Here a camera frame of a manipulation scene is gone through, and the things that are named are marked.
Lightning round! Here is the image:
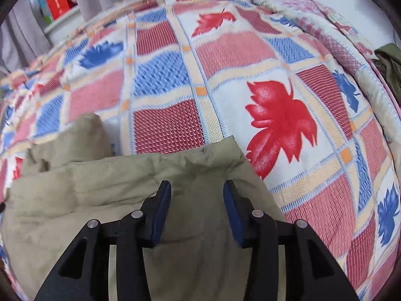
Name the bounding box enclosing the leaf print checked blanket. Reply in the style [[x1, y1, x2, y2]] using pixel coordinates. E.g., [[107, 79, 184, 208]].
[[0, 0, 401, 301]]

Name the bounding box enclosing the blue printed box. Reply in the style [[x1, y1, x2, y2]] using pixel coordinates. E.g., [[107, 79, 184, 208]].
[[34, 0, 54, 24]]

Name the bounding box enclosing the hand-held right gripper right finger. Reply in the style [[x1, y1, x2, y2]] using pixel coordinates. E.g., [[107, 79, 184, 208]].
[[223, 180, 359, 301]]

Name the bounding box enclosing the pink patterned quilt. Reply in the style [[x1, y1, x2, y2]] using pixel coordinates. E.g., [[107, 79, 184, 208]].
[[249, 0, 401, 151]]

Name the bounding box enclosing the olive green garment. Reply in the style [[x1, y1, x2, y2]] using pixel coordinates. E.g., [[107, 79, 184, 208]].
[[374, 42, 401, 101]]

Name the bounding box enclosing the khaki puffer jacket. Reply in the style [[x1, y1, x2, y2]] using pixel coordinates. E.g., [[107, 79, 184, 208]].
[[0, 113, 285, 301]]

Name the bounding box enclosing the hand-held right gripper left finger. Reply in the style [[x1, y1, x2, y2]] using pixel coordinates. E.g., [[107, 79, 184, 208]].
[[34, 180, 172, 301]]

